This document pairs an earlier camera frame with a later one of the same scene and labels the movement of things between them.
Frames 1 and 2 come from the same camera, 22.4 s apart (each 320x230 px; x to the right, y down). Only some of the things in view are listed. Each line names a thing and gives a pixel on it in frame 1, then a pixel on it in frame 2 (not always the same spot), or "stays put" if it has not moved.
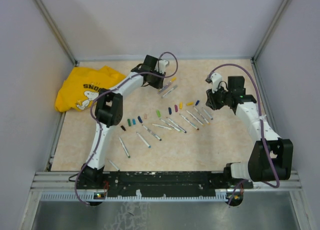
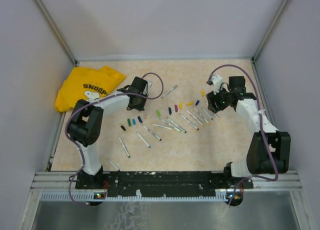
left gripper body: [155, 81] → [141, 103]
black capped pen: [113, 165] stays put
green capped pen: [126, 150] stays put
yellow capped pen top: [162, 89] → [217, 117]
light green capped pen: [162, 127] stays put
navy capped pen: [211, 118] stays put
